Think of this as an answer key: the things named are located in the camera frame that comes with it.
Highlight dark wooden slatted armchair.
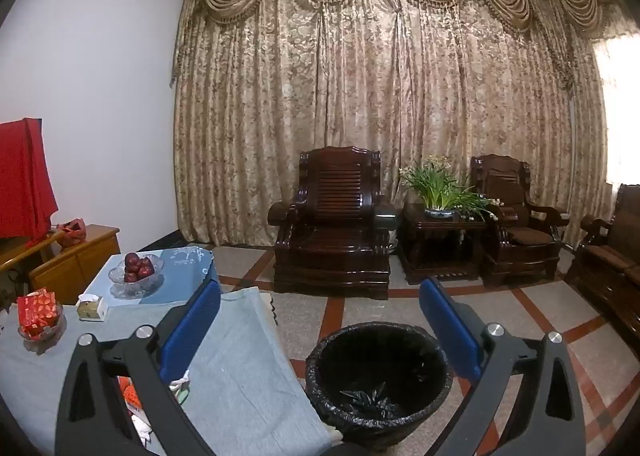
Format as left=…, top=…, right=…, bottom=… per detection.
left=267, top=146, right=402, bottom=300

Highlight dark wooden side table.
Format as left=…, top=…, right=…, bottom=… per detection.
left=400, top=203, right=488, bottom=285

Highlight dark wooden sofa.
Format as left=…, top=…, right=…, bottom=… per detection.
left=565, top=183, right=640, bottom=362

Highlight gold patterned curtain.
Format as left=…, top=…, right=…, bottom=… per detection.
left=170, top=0, right=623, bottom=248

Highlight potted narcissus plant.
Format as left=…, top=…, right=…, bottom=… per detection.
left=399, top=154, right=501, bottom=222

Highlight dark wooden cushioned armchair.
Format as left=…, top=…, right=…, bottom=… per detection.
left=470, top=154, right=571, bottom=288

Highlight light wooden cabinet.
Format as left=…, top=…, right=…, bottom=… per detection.
left=0, top=224, right=121, bottom=293

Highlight small tissue box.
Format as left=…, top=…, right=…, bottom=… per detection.
left=76, top=294, right=109, bottom=323

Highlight black lined trash bin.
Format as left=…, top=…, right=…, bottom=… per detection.
left=305, top=322, right=455, bottom=453

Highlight glass fruit bowl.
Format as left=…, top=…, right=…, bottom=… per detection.
left=108, top=256, right=165, bottom=299

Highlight small glass dish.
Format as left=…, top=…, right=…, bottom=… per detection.
left=18, top=308, right=67, bottom=343

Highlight red patterned packet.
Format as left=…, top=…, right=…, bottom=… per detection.
left=17, top=288, right=57, bottom=338

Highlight red bag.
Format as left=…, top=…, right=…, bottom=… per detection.
left=56, top=218, right=88, bottom=248

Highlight red apples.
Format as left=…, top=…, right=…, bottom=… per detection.
left=123, top=252, right=155, bottom=284

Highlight red cloth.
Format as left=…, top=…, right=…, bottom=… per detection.
left=0, top=118, right=60, bottom=244

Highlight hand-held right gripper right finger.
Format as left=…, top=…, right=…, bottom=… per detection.
left=419, top=277, right=586, bottom=456

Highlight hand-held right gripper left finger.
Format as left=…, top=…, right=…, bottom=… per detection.
left=55, top=280, right=222, bottom=456

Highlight grey-blue tablecloth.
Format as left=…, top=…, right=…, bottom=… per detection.
left=0, top=248, right=346, bottom=456

